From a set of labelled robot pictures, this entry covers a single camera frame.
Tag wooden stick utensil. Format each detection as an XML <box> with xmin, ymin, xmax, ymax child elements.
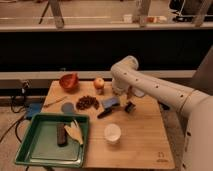
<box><xmin>43</xmin><ymin>96</ymin><xmax>67</xmax><ymax>108</ymax></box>

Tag green plastic tray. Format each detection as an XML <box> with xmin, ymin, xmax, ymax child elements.
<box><xmin>15</xmin><ymin>113</ymin><xmax>89</xmax><ymax>168</ymax></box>

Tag black handled knife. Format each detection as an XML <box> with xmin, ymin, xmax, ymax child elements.
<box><xmin>97</xmin><ymin>105</ymin><xmax>120</xmax><ymax>119</ymax></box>

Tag black cables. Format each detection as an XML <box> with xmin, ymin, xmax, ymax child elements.
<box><xmin>0</xmin><ymin>81</ymin><xmax>32</xmax><ymax>144</ymax></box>

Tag dark brown bar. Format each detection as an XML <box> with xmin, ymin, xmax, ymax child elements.
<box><xmin>57</xmin><ymin>123</ymin><xmax>67</xmax><ymax>147</ymax></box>

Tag grey round lid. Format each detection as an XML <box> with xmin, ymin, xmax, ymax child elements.
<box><xmin>61</xmin><ymin>102</ymin><xmax>74</xmax><ymax>114</ymax></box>

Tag yellow corn toy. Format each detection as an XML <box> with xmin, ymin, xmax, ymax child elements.
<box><xmin>64</xmin><ymin>120</ymin><xmax>83</xmax><ymax>145</ymax></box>

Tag orange bowl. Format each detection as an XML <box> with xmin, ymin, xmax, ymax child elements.
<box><xmin>59</xmin><ymin>73</ymin><xmax>78</xmax><ymax>91</ymax></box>

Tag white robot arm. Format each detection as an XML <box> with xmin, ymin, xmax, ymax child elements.
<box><xmin>110</xmin><ymin>56</ymin><xmax>213</xmax><ymax>171</ymax></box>

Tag light blue cloth square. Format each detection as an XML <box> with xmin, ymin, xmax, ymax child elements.
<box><xmin>135</xmin><ymin>89</ymin><xmax>145</xmax><ymax>98</ymax></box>

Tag red yellow apple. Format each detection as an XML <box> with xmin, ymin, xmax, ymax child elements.
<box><xmin>93</xmin><ymin>77</ymin><xmax>105</xmax><ymax>89</ymax></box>

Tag blue sponge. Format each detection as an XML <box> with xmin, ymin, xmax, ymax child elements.
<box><xmin>101</xmin><ymin>97</ymin><xmax>120</xmax><ymax>109</ymax></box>

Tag wooden board table top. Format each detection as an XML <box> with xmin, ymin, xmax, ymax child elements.
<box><xmin>40</xmin><ymin>79</ymin><xmax>176</xmax><ymax>170</ymax></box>

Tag blue box on floor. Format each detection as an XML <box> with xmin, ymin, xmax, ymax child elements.
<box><xmin>26</xmin><ymin>103</ymin><xmax>43</xmax><ymax>119</ymax></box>

